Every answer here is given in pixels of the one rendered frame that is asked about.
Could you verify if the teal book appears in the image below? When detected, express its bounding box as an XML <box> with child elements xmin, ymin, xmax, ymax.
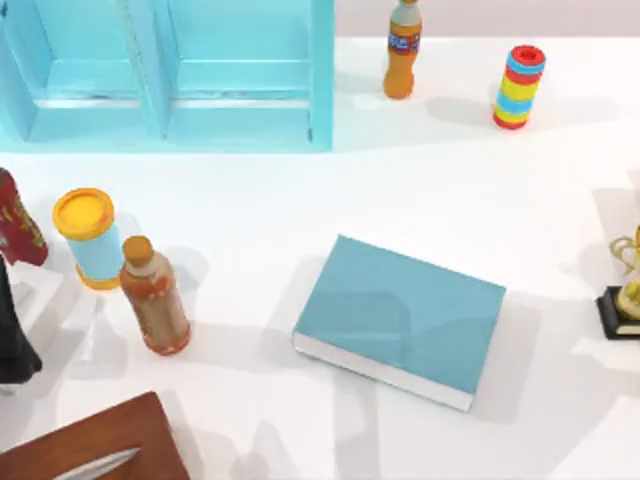
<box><xmin>292</xmin><ymin>234</ymin><xmax>507</xmax><ymax>413</ymax></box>

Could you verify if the orange tea bottle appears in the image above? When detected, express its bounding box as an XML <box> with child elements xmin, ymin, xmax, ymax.
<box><xmin>119</xmin><ymin>235</ymin><xmax>192</xmax><ymax>356</ymax></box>

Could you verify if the light blue rack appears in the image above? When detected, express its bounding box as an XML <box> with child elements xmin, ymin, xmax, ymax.
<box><xmin>0</xmin><ymin>0</ymin><xmax>335</xmax><ymax>153</ymax></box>

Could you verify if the orange soda bottle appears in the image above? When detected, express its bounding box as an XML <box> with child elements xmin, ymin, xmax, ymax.
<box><xmin>383</xmin><ymin>0</ymin><xmax>424</xmax><ymax>100</ymax></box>

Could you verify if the blue can with yellow lid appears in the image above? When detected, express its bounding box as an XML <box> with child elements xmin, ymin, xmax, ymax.
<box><xmin>52</xmin><ymin>187</ymin><xmax>127</xmax><ymax>291</ymax></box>

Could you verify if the stack of coloured rings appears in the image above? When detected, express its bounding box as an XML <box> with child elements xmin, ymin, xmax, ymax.
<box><xmin>492</xmin><ymin>45</ymin><xmax>547</xmax><ymax>131</ymax></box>

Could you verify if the gold trophy on black base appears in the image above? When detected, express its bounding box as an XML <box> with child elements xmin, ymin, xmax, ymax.
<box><xmin>594</xmin><ymin>225</ymin><xmax>640</xmax><ymax>341</ymax></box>

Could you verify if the long metal handle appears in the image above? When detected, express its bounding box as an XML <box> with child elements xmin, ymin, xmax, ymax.
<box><xmin>60</xmin><ymin>447</ymin><xmax>142</xmax><ymax>480</ymax></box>

